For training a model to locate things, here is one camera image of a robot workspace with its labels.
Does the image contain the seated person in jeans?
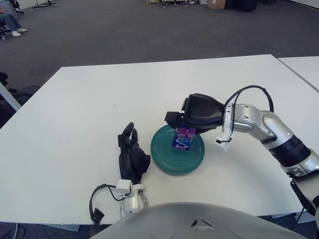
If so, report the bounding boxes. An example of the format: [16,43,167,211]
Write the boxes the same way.
[0,7,27,37]

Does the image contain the purple gum pack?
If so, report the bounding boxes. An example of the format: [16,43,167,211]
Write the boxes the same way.
[171,125,196,152]

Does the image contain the white table foot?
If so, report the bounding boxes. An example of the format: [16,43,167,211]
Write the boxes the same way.
[47,223,81,231]
[294,210,316,224]

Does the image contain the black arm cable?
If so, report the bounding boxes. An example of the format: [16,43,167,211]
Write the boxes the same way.
[89,183,123,227]
[224,85,275,113]

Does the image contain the wheeled metal trolley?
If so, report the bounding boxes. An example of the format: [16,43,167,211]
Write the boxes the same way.
[147,0,197,8]

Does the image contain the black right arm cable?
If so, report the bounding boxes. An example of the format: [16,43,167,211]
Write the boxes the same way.
[224,85,275,113]

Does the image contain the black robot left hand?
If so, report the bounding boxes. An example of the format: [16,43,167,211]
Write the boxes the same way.
[117,121,152,185]

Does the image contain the white desk leg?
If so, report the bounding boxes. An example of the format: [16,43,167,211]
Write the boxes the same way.
[0,81,22,113]

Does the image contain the black office chair base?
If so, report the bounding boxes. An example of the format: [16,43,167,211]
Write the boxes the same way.
[7,85,40,107]

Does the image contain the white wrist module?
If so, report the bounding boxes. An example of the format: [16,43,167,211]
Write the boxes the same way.
[116,179,132,195]
[215,129,235,152]

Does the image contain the white neighbouring table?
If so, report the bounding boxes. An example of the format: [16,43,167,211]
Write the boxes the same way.
[277,56,319,92]

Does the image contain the teal green round plate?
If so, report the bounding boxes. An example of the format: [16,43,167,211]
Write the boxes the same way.
[150,124,205,175]

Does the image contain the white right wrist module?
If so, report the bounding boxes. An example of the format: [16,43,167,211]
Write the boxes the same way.
[215,129,235,152]

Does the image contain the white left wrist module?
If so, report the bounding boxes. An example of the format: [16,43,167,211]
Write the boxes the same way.
[116,179,132,195]

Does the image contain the black floor stand base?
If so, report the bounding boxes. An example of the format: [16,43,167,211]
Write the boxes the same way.
[32,0,57,8]

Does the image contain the grey robot torso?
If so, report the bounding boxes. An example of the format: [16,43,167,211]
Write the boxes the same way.
[89,202,310,239]

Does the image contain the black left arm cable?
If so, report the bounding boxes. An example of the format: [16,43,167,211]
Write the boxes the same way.
[89,183,123,227]

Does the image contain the brown cardboard box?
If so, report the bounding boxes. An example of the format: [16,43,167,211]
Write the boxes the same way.
[207,0,226,10]

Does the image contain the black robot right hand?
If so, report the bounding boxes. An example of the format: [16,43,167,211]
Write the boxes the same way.
[163,93,225,135]

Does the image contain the large black bin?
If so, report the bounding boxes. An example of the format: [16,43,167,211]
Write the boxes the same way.
[225,0,259,12]

